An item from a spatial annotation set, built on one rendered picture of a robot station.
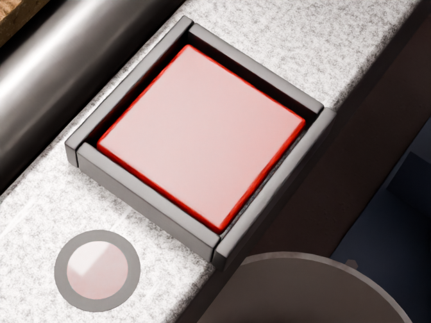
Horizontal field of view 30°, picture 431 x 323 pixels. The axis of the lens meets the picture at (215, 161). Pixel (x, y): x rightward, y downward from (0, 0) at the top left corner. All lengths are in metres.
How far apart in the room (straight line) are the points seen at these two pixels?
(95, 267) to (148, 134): 0.05
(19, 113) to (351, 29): 0.15
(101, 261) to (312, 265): 0.62
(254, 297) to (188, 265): 0.70
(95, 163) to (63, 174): 0.02
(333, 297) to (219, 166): 0.68
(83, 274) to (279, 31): 0.14
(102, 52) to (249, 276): 0.61
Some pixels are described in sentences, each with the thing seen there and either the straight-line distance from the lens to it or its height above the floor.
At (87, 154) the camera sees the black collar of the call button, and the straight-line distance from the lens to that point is 0.30.
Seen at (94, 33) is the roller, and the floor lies 0.92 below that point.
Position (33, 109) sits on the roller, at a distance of 0.34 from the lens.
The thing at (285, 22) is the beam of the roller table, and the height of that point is 0.91.
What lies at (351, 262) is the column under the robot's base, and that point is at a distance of 1.29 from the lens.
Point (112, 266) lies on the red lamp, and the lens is 0.30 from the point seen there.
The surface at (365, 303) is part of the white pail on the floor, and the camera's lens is 0.94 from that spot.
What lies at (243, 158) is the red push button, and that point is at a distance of 0.31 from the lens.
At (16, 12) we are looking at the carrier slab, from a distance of 0.34.
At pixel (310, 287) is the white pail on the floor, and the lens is 0.97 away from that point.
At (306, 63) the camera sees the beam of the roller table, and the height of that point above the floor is 0.91.
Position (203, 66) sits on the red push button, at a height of 0.93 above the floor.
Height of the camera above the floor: 1.20
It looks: 64 degrees down
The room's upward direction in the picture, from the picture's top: 10 degrees clockwise
